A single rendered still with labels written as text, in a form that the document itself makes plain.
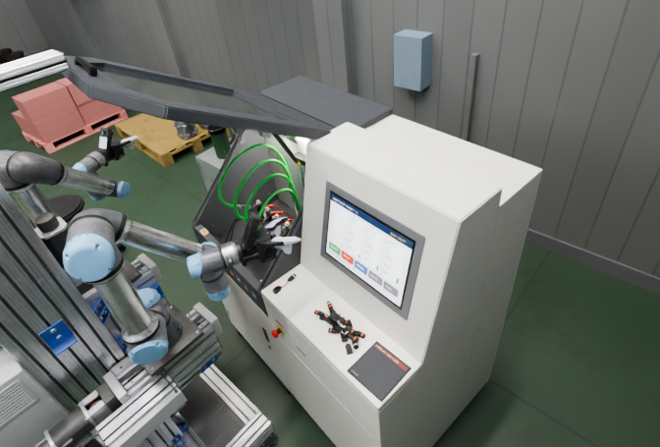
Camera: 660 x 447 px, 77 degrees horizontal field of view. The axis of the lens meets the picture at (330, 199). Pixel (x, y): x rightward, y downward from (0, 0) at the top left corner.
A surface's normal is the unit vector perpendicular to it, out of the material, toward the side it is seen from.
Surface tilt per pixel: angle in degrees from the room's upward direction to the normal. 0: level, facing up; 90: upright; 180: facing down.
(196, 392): 0
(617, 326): 0
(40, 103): 90
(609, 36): 90
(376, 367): 0
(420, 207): 76
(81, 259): 83
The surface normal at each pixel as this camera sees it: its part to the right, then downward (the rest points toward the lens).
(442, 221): -0.75, 0.26
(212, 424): -0.11, -0.79
